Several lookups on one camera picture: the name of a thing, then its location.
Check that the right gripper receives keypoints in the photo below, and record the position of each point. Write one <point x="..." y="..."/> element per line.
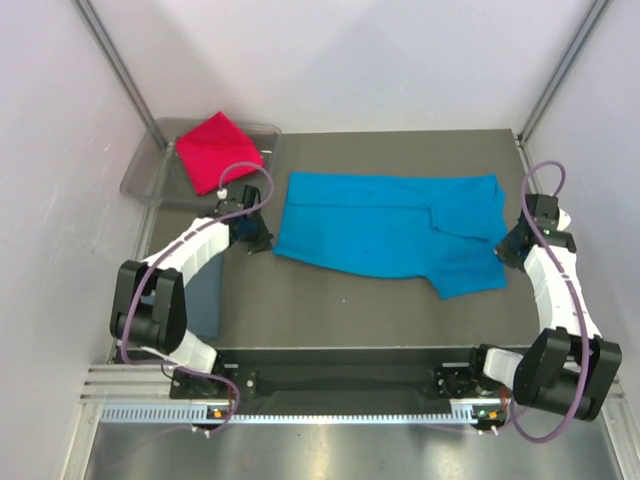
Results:
<point x="504" y="255"/>

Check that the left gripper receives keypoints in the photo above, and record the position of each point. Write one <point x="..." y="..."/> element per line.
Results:
<point x="262" y="239"/>

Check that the bright blue t-shirt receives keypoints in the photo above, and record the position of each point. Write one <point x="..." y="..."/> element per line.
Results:
<point x="444" y="230"/>

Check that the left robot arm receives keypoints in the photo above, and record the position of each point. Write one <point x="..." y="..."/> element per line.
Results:
<point x="158" y="301"/>

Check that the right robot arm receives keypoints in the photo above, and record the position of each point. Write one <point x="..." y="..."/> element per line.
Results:
<point x="569" y="362"/>

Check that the folded dark blue t-shirt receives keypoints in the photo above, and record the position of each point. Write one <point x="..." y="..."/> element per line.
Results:
<point x="202" y="297"/>

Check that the folded red t-shirt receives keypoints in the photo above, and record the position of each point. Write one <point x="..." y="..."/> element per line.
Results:
<point x="216" y="152"/>

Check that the clear grey plastic bin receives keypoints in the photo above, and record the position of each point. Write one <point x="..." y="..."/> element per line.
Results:
<point x="157" y="177"/>

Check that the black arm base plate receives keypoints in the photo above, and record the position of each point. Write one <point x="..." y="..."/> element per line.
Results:
<point x="424" y="380"/>

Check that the aluminium rail frame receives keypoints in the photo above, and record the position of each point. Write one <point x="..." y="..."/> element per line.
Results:
<point x="151" y="384"/>

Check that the right corner aluminium post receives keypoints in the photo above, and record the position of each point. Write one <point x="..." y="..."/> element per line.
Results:
<point x="578" y="41"/>

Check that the corner aluminium post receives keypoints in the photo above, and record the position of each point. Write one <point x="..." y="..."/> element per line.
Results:
<point x="578" y="41"/>
<point x="91" y="18"/>

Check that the slotted cable duct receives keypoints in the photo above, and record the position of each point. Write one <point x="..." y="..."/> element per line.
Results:
<point x="201" y="414"/>

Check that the left corner aluminium post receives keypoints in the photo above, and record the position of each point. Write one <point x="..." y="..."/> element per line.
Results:
<point x="91" y="18"/>

